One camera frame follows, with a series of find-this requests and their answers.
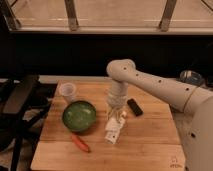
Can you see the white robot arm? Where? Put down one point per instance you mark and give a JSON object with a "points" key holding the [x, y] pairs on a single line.
{"points": [[189, 99]]}

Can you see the black rectangular block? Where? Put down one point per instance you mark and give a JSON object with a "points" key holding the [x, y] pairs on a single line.
{"points": [[134, 107]]}

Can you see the white sponge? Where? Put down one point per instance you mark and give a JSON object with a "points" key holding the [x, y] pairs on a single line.
{"points": [[115, 125]]}

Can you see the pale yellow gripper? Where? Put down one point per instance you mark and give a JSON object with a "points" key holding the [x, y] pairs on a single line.
{"points": [[115, 109]]}

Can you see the orange carrot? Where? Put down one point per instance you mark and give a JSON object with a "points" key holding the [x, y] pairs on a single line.
{"points": [[79, 143]]}

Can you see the clear plastic cup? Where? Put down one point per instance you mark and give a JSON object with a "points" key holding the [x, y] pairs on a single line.
{"points": [[68, 92]]}

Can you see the green ceramic bowl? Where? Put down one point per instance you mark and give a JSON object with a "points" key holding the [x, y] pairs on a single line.
{"points": [[79, 116]]}

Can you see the round metal dish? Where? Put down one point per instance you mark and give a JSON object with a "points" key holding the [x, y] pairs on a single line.
{"points": [[191, 77]]}

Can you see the metal window frame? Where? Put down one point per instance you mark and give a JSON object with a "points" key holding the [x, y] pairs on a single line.
{"points": [[170, 17]]}

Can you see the white squeeze bottle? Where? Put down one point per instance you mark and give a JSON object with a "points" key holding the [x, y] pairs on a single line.
{"points": [[112, 137]]}

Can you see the black chair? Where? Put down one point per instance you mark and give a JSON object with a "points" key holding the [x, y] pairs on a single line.
{"points": [[22, 105]]}

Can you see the wooden cutting board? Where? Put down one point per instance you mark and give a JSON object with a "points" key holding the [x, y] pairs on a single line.
{"points": [[149, 142]]}

